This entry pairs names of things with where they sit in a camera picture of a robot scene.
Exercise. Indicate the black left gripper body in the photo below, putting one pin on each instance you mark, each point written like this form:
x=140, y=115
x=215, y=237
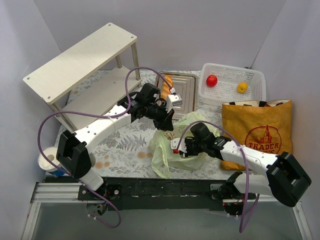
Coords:
x=164, y=118

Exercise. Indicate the long orange toy bread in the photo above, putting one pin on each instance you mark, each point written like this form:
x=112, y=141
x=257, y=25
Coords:
x=165, y=91

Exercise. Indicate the light green plastic grocery bag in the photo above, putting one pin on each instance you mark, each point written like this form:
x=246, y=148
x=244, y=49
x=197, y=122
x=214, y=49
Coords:
x=168, y=148

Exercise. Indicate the red toy apple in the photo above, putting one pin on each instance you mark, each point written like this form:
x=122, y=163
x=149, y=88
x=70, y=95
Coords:
x=211, y=81

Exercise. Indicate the yellow toy lemon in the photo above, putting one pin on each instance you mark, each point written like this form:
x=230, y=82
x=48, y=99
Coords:
x=242, y=87

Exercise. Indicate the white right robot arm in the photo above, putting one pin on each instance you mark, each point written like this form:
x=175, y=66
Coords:
x=277, y=175

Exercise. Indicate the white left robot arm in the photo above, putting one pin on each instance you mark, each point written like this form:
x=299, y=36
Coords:
x=75, y=148

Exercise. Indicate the stainless steel tray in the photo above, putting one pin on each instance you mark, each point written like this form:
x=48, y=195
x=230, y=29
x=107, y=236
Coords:
x=185, y=85

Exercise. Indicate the floral patterned table mat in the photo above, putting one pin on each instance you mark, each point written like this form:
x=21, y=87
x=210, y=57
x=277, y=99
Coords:
x=126, y=153

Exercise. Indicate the white wooden two-tier shelf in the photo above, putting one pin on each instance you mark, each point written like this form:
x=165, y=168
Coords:
x=66, y=71

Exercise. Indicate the mustard yellow tote bag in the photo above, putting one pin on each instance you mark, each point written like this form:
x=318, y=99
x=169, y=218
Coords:
x=265, y=126

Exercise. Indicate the white plastic perforated basket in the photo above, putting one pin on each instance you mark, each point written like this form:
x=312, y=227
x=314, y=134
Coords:
x=228, y=79

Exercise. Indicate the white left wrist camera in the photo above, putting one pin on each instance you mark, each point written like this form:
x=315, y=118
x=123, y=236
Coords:
x=173, y=100

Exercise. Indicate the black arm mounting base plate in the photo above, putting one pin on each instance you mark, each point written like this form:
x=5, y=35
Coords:
x=162, y=194

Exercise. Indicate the aluminium frame rail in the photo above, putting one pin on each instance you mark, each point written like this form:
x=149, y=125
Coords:
x=64, y=190

